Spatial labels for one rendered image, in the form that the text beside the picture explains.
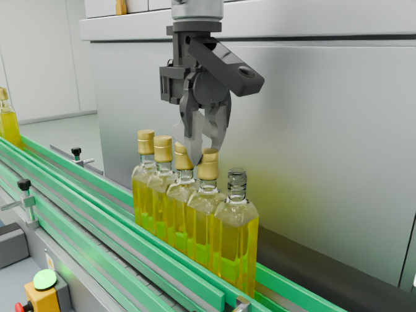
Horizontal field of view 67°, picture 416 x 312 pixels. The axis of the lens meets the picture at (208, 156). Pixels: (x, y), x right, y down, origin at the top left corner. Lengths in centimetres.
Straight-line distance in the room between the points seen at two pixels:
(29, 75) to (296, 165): 612
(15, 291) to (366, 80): 89
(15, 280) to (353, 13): 95
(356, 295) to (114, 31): 82
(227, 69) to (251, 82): 4
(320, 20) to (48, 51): 623
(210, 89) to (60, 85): 625
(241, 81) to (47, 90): 626
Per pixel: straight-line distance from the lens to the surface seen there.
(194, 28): 46
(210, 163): 50
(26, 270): 103
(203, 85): 47
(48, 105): 663
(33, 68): 651
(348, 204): 55
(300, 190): 57
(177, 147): 54
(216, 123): 50
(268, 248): 71
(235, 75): 42
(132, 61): 91
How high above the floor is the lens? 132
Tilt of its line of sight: 19 degrees down
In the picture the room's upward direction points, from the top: straight up
